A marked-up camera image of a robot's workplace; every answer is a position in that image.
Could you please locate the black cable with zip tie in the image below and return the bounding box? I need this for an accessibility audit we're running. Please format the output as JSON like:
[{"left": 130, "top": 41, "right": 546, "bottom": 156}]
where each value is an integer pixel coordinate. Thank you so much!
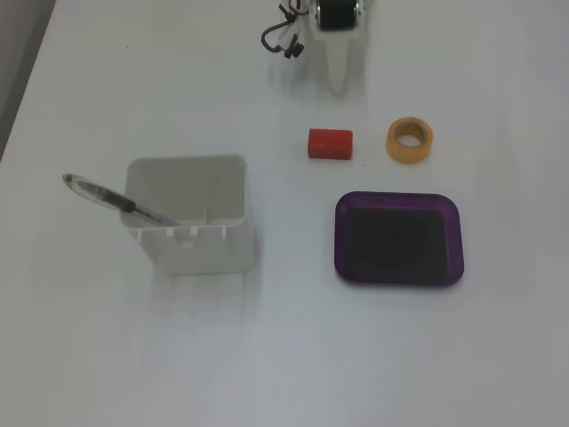
[{"left": 260, "top": 2, "right": 304, "bottom": 60}]

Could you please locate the red rectangular block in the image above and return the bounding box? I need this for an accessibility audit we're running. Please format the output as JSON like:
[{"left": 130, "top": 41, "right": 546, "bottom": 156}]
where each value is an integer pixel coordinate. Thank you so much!
[{"left": 306, "top": 127, "right": 356, "bottom": 162}]

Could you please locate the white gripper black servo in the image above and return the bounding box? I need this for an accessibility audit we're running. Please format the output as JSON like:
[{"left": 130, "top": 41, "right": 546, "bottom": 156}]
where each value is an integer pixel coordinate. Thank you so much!
[{"left": 309, "top": 0, "right": 371, "bottom": 95}]

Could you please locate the black ballpoint pen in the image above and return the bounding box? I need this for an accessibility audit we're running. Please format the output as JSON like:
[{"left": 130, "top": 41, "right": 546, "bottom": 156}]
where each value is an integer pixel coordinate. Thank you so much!
[{"left": 61, "top": 173, "right": 182, "bottom": 228}]

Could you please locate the yellow masking tape roll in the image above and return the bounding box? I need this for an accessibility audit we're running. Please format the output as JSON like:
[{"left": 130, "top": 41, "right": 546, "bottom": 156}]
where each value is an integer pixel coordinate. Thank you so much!
[{"left": 384, "top": 116, "right": 434, "bottom": 165}]

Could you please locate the red and white servo cable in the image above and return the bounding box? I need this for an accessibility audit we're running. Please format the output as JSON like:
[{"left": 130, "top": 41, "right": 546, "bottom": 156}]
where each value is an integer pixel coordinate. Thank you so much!
[{"left": 279, "top": 0, "right": 312, "bottom": 15}]

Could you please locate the purple metal tray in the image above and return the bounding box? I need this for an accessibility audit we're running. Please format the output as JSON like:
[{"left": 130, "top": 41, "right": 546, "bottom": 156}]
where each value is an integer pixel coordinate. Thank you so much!
[{"left": 333, "top": 190, "right": 467, "bottom": 290}]

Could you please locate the white plastic pen holder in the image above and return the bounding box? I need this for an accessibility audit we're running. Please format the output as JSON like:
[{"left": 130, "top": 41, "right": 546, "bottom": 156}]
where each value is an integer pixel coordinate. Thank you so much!
[{"left": 120, "top": 154, "right": 259, "bottom": 278}]

